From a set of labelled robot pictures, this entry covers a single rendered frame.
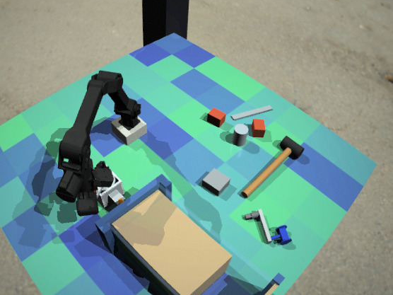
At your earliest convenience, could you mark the orange-red block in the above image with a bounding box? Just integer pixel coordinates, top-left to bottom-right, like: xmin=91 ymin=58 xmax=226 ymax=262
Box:
xmin=207 ymin=108 xmax=226 ymax=127
xmin=252 ymin=118 xmax=266 ymax=138

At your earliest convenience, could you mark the mallet with wooden handle and black head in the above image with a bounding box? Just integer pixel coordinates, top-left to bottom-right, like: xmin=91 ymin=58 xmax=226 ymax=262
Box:
xmin=241 ymin=136 xmax=305 ymax=198

